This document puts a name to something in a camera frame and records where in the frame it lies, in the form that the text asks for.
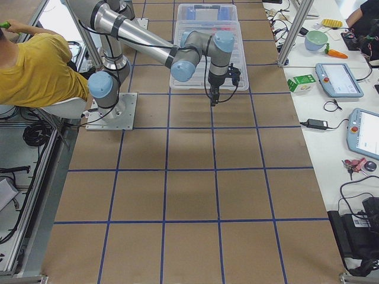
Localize pink keychain keys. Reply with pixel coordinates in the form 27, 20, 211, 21
342, 157, 367, 180

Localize coiled black cable floor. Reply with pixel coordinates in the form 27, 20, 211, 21
23, 121, 52, 147

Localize black laptop bag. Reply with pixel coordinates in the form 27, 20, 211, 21
327, 197, 378, 277

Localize teach pendant lower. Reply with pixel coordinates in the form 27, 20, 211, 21
346, 108, 379, 160

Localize clear plastic box lid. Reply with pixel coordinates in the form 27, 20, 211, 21
169, 20, 250, 92

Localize teach pendant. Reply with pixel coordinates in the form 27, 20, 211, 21
346, 108, 379, 160
315, 63, 364, 98

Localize white chair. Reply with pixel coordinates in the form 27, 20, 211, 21
42, 97, 86, 119

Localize green and blue bowl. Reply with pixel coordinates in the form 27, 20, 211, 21
304, 30, 328, 51

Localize aluminium frame post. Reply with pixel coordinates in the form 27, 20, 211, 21
277, 0, 314, 67

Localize clear plastic storage box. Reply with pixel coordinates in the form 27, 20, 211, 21
176, 4, 239, 21

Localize yellow corrugated toy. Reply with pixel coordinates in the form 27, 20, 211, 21
321, 18, 343, 29

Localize person in yellow shirt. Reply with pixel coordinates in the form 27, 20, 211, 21
1, 20, 89, 108

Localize black looped cable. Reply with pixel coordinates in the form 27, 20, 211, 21
323, 98, 343, 112

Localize black power adapter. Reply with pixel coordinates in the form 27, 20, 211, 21
307, 119, 328, 130

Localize toy carrot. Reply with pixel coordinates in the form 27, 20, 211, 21
325, 43, 348, 59

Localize green white carton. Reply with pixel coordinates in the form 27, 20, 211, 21
287, 74, 316, 93

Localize teach pendant upper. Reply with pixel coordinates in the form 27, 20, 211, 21
315, 63, 364, 98

